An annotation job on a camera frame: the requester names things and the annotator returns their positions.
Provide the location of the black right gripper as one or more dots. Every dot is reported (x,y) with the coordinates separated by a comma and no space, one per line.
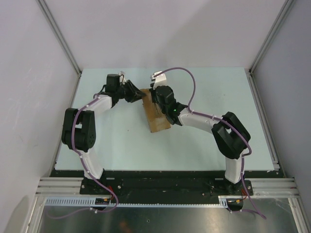
(153,91)

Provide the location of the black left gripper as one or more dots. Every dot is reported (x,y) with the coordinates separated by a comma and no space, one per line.
(135,94)

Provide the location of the brown cardboard express box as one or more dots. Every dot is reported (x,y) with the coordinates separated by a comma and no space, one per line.
(156,119)

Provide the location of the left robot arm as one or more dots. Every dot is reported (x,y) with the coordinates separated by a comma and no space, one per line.
(79,125)

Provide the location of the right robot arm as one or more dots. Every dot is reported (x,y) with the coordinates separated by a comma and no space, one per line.
(231,137)

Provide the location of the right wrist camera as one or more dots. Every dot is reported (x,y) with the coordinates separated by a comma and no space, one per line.
(158,79)

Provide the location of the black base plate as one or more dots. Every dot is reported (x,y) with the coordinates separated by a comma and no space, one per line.
(211,183)

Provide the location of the left aluminium frame post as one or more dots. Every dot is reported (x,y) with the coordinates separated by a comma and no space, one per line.
(42,4)

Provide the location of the aluminium frame post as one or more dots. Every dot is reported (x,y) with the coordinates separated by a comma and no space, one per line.
(276,26)
(42,4)

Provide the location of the right aluminium frame post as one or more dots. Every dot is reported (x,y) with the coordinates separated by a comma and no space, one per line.
(276,26)

